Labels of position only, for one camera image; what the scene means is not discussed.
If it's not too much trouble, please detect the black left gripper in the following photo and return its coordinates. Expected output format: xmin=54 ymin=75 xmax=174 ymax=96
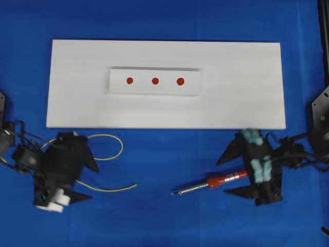
xmin=33 ymin=132 xmax=100 ymax=213

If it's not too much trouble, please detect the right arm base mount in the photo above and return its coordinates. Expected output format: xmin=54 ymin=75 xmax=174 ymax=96
xmin=309 ymin=86 xmax=328 ymax=157

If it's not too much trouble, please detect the small white raised plate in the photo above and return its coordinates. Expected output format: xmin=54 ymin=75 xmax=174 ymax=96
xmin=109 ymin=68 xmax=202 ymax=96

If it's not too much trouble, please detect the red handled soldering iron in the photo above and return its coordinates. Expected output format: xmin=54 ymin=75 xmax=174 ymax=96
xmin=171 ymin=170 xmax=248 ymax=195

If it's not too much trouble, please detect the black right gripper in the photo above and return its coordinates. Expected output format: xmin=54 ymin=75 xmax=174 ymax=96
xmin=216 ymin=129 xmax=283 ymax=205

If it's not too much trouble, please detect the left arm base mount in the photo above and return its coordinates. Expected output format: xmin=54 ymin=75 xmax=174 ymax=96
xmin=0 ymin=92 xmax=6 ymax=124

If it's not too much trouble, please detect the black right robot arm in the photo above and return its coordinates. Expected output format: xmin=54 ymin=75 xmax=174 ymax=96
xmin=216 ymin=129 xmax=328 ymax=206

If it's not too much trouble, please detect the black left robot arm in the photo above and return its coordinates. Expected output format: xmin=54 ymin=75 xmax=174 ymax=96
xmin=1 ymin=122 xmax=99 ymax=213

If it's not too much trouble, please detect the black object bottom right edge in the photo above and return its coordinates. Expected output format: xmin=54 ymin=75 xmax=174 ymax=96
xmin=321 ymin=226 xmax=329 ymax=237

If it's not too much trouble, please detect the large white base board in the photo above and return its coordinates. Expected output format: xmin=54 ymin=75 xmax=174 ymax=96
xmin=46 ymin=40 xmax=286 ymax=129

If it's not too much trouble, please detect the black frame post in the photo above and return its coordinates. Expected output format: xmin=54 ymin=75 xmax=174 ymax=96
xmin=318 ymin=0 xmax=328 ymax=86

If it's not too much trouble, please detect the yellow solder wire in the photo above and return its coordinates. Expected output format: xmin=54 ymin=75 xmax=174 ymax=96
xmin=41 ymin=133 xmax=138 ymax=192

